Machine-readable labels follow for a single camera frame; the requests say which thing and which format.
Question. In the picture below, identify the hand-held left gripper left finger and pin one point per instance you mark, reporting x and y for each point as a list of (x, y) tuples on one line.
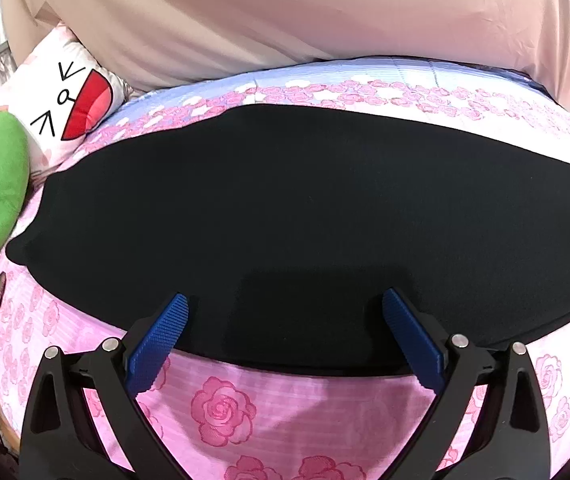
[(160, 341)]

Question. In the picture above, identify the black pants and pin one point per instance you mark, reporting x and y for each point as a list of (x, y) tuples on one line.
[(290, 210)]

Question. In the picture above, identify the white cartoon face pillow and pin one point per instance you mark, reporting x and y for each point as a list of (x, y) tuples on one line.
[(47, 77)]

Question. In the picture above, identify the beige bed sheet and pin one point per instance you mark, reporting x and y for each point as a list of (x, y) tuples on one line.
[(265, 10)]

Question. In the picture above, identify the pink rose print blanket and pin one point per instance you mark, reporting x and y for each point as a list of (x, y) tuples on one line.
[(225, 410)]

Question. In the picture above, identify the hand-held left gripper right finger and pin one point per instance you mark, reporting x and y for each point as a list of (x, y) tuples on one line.
[(411, 340)]

